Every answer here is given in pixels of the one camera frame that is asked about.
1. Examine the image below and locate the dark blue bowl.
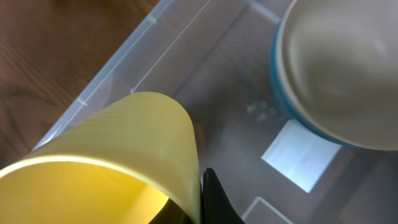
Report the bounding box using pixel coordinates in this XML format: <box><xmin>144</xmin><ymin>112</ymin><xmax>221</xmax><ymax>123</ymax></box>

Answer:
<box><xmin>269</xmin><ymin>22</ymin><xmax>358</xmax><ymax>148</ymax></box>

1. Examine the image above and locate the cream large bowl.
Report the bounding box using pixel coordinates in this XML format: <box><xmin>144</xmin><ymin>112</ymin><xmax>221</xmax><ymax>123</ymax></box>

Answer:
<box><xmin>276</xmin><ymin>0</ymin><xmax>397</xmax><ymax>151</ymax></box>

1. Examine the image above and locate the clear plastic storage container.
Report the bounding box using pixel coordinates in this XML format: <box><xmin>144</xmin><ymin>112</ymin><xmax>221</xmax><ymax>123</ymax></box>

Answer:
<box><xmin>42</xmin><ymin>0</ymin><xmax>397</xmax><ymax>223</ymax></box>

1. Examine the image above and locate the yellow cup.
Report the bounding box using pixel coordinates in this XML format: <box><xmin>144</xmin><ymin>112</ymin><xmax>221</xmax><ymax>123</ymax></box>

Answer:
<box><xmin>1</xmin><ymin>91</ymin><xmax>201</xmax><ymax>223</ymax></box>

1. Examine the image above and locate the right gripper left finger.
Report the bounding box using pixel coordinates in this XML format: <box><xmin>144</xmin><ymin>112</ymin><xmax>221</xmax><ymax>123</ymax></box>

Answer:
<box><xmin>149</xmin><ymin>199</ymin><xmax>193</xmax><ymax>224</ymax></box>

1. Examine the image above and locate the white label sticker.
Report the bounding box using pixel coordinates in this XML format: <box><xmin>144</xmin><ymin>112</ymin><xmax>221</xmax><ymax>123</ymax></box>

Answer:
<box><xmin>261</xmin><ymin>120</ymin><xmax>341</xmax><ymax>193</ymax></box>

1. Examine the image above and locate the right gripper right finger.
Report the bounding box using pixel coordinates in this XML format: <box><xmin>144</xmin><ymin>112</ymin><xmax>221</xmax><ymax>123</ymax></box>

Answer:
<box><xmin>201</xmin><ymin>168</ymin><xmax>244</xmax><ymax>224</ymax></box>

